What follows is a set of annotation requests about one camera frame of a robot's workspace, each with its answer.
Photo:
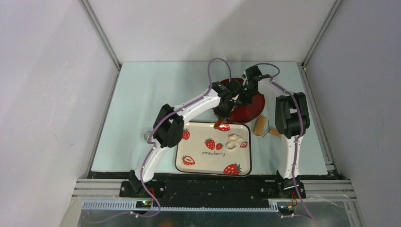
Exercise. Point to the right aluminium corner post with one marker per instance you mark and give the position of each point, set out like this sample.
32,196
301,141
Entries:
321,32

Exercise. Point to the round steel dough cutter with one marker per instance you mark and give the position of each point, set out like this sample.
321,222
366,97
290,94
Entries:
147,135

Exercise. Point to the white strawberry print tray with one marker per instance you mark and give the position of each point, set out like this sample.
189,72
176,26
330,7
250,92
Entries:
202,150

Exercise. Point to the left aluminium corner post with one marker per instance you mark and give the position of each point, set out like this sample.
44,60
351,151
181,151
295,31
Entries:
100,32

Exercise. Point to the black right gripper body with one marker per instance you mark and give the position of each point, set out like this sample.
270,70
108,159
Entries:
246,96

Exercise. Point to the aluminium frame rail front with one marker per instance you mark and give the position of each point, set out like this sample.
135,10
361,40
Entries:
328,203

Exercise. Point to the steel scraper orange handle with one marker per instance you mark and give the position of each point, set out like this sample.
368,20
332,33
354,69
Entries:
218,123

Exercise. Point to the wooden dough roller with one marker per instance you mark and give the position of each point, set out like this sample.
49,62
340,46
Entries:
262,128

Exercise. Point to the aluminium corner post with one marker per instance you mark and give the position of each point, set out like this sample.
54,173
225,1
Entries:
321,32
100,32

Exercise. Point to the grey slotted cable duct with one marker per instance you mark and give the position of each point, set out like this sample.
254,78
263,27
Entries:
138,205

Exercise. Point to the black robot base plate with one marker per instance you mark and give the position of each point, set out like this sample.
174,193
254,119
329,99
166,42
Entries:
210,192

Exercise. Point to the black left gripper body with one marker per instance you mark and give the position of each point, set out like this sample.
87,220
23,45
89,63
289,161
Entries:
223,109

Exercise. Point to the round dark red tray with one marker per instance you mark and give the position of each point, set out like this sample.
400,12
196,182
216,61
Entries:
245,113

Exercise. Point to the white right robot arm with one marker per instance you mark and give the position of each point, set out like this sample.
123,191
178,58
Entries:
291,121

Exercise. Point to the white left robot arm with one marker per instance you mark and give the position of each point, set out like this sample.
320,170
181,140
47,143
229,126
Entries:
169,125

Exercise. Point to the white dough piece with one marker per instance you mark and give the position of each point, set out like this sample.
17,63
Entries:
236,141

